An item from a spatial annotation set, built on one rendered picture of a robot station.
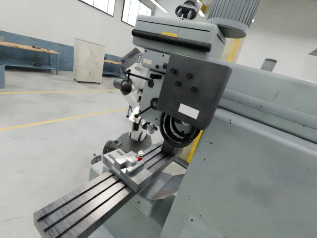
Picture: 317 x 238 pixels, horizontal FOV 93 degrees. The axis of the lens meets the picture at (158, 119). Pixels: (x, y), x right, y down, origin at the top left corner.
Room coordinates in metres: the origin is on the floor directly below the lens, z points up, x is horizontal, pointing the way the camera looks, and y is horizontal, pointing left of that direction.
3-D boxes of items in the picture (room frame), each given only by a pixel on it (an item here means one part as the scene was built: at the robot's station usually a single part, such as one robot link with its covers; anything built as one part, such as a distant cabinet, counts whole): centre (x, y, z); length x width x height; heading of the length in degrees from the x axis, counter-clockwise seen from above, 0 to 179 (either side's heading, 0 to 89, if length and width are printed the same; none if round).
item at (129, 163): (0.84, 0.10, 1.01); 0.06 x 0.05 x 0.06; 150
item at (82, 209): (0.94, 0.05, 0.86); 1.24 x 0.23 x 0.08; 152
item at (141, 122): (1.04, 0.09, 1.24); 0.13 x 0.12 x 0.10; 134
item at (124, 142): (1.83, 0.23, 0.59); 0.64 x 0.52 x 0.33; 173
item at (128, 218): (0.99, 0.05, 0.40); 0.81 x 0.32 x 0.60; 62
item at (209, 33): (0.97, 0.01, 1.81); 0.47 x 0.26 x 0.16; 62
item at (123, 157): (0.87, 0.15, 0.99); 0.15 x 0.06 x 0.04; 150
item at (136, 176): (0.86, 0.12, 0.96); 0.35 x 0.15 x 0.11; 60
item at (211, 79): (0.54, -0.08, 1.62); 0.20 x 0.09 x 0.21; 62
